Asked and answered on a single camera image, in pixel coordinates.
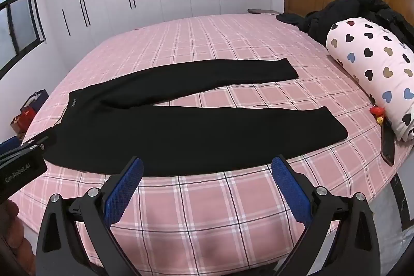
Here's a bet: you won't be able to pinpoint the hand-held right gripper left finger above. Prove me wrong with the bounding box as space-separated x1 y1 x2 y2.
34 156 144 276

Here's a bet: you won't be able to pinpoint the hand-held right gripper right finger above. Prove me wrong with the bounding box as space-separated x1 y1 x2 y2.
272 156 381 276

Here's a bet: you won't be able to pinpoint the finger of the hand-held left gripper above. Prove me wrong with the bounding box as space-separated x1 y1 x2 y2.
21 128 57 153

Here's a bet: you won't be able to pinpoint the black pants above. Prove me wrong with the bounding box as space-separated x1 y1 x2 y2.
43 57 349 177

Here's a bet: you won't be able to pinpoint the person's left hand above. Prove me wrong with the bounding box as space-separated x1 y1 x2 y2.
0 198 37 276

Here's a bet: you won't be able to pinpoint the red gift bag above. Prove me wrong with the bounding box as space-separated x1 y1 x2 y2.
10 106 37 138

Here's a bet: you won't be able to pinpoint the blue box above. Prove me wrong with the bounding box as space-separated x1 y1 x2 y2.
0 137 24 152

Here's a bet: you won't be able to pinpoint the blue gift bag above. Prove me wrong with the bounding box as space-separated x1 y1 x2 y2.
26 89 50 112

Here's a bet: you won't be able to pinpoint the red toy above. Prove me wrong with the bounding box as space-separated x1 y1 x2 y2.
369 105 385 125

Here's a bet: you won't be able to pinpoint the black framed window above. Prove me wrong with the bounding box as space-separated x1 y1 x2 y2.
0 0 46 78

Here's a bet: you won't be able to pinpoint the bed with pink plaid sheet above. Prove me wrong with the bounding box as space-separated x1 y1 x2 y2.
13 13 414 276

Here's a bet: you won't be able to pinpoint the heart printed rolled duvet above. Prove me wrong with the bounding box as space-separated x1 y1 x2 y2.
326 17 414 142

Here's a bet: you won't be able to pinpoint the small black cloth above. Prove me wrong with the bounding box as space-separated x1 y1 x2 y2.
275 13 306 27

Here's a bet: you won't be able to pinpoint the black jacket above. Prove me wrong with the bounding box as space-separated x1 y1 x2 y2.
298 0 414 48

